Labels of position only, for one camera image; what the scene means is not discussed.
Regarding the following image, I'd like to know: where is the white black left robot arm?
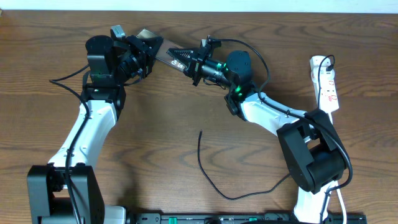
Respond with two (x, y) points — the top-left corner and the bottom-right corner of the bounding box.
(27, 34), (163, 223)

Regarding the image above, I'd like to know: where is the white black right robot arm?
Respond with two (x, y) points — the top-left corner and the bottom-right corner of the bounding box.
(167, 37), (353, 223)

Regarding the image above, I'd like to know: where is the white usb charger adapter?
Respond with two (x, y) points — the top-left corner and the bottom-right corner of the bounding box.
(314, 67), (335, 80)

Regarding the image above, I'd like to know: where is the white power strip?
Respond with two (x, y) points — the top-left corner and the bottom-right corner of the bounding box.
(310, 55), (339, 114)

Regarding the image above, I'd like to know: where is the black charger cable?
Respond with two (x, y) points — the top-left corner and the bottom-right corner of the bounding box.
(197, 54), (336, 201)

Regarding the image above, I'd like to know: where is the white power strip cord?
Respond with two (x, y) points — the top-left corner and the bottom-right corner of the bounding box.
(329, 108), (348, 224)

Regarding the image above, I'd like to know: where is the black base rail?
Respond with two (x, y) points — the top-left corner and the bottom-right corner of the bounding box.
(127, 212), (368, 224)

